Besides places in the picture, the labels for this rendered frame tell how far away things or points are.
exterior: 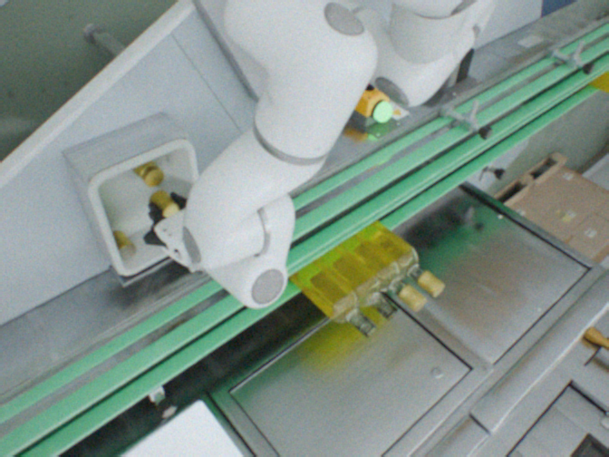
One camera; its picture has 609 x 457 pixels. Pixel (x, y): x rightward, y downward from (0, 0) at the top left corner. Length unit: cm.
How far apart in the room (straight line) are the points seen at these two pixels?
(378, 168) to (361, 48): 67
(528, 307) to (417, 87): 73
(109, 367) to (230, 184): 50
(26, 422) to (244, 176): 56
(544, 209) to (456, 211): 368
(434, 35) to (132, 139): 47
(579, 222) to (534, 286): 379
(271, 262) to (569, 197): 482
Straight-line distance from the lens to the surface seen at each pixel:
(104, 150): 84
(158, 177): 88
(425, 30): 61
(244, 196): 53
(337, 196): 102
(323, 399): 106
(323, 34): 44
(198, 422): 105
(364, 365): 110
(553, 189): 538
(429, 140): 120
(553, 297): 137
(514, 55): 157
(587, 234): 506
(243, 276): 65
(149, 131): 86
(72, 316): 100
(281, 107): 47
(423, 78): 73
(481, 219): 148
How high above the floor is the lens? 145
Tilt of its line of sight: 31 degrees down
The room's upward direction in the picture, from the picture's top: 130 degrees clockwise
